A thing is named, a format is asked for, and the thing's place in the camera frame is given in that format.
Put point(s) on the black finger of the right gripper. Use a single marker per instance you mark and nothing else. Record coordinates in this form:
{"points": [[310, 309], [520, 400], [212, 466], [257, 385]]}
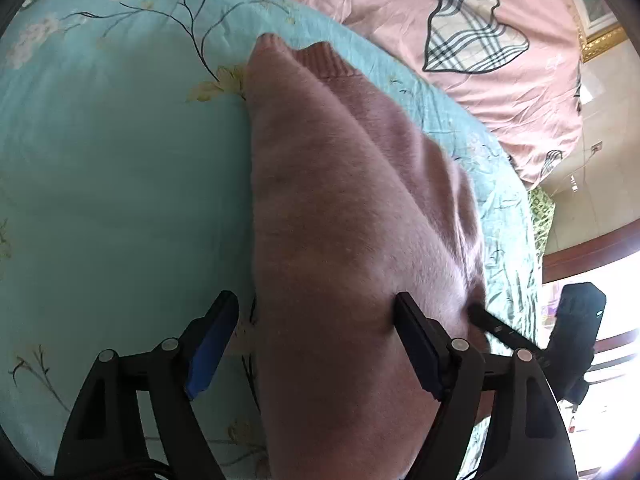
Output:
{"points": [[511, 338]]}

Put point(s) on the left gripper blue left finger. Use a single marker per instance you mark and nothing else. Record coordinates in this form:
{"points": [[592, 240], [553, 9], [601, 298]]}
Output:
{"points": [[189, 362]]}

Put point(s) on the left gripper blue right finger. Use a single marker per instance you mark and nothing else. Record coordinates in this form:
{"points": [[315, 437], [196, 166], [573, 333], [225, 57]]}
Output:
{"points": [[445, 366]]}

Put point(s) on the pink knit sweater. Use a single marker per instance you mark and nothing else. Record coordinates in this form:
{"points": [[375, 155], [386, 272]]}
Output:
{"points": [[352, 204]]}

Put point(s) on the green white checked pillow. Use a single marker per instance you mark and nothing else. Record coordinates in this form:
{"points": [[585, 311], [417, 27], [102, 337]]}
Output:
{"points": [[542, 209]]}

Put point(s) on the teal floral blanket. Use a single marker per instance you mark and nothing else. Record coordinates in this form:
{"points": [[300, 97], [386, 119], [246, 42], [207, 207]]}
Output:
{"points": [[125, 184]]}

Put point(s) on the pink quilt with plaid hearts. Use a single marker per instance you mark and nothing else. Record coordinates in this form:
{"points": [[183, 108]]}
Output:
{"points": [[514, 64]]}

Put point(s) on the framed landscape painting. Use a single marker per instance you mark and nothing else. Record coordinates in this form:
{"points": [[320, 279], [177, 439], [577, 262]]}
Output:
{"points": [[597, 26]]}

